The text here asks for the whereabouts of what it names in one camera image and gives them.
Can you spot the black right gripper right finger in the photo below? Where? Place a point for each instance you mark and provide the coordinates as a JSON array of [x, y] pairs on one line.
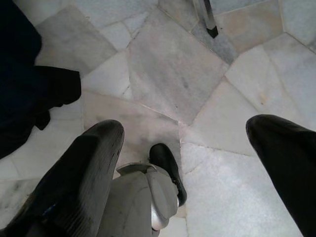
[[291, 160]]

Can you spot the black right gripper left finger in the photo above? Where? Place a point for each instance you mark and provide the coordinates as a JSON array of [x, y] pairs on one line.
[[74, 185]]

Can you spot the navy garment with red trim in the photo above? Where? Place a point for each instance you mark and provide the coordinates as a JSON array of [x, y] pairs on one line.
[[14, 103]]

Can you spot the grey robot leg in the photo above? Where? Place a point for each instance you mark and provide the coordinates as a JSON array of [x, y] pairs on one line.
[[133, 192]]

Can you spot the silver metal clothes rack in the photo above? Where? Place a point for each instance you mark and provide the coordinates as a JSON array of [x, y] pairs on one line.
[[208, 19]]

